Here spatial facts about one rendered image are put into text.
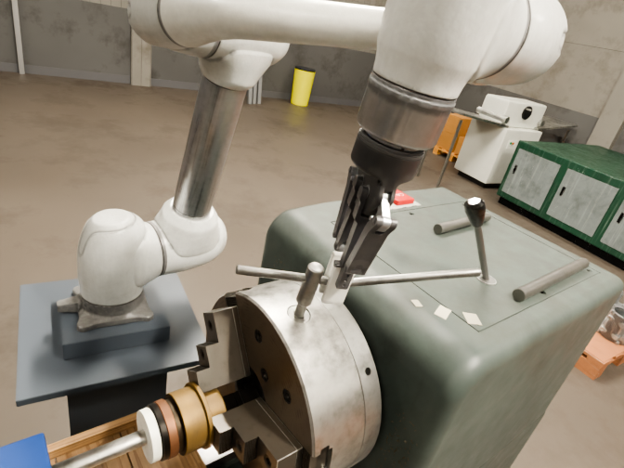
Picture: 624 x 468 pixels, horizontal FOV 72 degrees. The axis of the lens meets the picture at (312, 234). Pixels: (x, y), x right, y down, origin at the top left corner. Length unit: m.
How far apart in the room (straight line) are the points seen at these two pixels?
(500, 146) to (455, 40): 5.62
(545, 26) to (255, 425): 0.58
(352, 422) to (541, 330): 0.33
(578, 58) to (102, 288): 7.20
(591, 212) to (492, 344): 4.57
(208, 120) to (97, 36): 6.88
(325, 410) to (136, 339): 0.74
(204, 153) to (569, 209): 4.62
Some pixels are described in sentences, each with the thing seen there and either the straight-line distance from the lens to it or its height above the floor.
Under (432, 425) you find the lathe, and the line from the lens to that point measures 0.66.
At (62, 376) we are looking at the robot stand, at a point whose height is 0.75.
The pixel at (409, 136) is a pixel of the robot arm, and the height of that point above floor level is 1.52.
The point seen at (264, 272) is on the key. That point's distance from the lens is 0.54.
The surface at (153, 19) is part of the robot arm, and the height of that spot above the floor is 1.55.
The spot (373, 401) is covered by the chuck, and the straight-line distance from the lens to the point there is 0.64.
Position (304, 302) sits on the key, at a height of 1.27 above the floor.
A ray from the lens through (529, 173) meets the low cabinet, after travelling 5.51.
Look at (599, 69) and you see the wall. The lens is 7.50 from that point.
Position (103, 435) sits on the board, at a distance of 0.90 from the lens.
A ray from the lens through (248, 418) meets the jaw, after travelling 0.64.
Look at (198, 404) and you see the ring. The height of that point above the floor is 1.12.
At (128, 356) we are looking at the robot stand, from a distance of 1.23.
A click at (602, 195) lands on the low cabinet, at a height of 0.58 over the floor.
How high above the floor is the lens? 1.61
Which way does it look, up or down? 27 degrees down
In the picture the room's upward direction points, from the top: 13 degrees clockwise
